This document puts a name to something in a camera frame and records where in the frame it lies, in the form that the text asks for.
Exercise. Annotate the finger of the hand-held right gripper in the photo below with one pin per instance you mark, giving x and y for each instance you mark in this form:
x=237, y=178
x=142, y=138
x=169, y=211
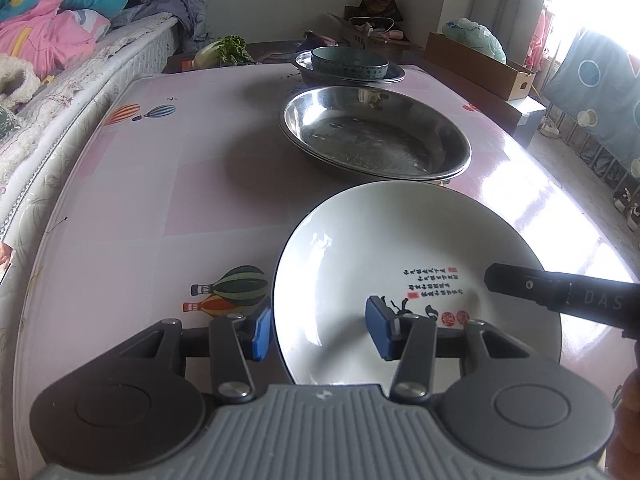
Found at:
x=525, y=285

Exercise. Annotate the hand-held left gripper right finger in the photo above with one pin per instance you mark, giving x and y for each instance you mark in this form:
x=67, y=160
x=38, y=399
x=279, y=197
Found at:
x=380, y=325

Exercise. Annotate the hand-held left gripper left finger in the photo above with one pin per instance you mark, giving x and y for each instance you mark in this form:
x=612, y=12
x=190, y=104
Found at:
x=260, y=332

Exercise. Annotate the white ceramic plate black print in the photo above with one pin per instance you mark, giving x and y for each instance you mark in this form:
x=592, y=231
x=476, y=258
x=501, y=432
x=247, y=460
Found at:
x=370, y=260

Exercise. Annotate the stainless steel plate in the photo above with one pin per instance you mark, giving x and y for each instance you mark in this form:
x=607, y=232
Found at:
x=450, y=175
x=370, y=130

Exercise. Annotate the green ceramic bowl blue pattern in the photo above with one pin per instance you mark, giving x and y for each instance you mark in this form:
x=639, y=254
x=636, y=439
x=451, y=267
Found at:
x=350, y=62

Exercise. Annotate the small stainless steel basin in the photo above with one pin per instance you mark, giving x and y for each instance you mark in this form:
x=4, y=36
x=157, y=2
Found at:
x=305, y=67

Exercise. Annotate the person's right hand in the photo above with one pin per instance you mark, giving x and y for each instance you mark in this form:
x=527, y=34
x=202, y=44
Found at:
x=631, y=410

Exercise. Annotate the dark shoe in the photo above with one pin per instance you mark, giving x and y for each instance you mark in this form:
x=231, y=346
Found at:
x=629, y=205

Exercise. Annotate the white shoe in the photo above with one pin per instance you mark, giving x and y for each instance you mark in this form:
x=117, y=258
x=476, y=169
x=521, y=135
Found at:
x=549, y=127

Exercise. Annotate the grey box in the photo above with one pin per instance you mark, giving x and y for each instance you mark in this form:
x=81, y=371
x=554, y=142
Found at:
x=525, y=117

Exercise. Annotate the pink balloon-print tablecloth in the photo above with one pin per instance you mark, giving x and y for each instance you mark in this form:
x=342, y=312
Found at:
x=175, y=170

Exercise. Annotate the blue cloth with circles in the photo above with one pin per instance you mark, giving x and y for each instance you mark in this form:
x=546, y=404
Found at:
x=595, y=90

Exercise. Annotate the green white plastic bag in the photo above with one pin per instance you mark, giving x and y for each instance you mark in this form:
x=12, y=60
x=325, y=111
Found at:
x=475, y=35

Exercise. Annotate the napa cabbage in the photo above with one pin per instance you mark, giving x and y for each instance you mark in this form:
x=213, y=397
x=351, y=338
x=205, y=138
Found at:
x=225, y=50

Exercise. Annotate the cardboard box with open flaps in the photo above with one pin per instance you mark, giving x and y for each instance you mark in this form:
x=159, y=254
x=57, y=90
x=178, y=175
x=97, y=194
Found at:
x=360, y=35

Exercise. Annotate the white quilted mattress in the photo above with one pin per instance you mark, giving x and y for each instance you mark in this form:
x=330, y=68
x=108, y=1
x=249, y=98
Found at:
x=75, y=100

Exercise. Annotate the dark printed bag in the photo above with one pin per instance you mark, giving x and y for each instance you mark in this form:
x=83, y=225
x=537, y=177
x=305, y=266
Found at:
x=372, y=5

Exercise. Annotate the grey purple clothing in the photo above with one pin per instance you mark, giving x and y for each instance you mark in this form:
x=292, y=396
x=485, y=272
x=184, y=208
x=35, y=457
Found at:
x=165, y=12

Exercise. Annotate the white fluffy cloth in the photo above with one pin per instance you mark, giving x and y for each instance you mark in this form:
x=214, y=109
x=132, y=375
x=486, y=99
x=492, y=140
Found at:
x=15, y=80

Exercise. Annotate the pink and blue printed blanket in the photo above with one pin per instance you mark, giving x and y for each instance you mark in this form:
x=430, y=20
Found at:
x=50, y=20

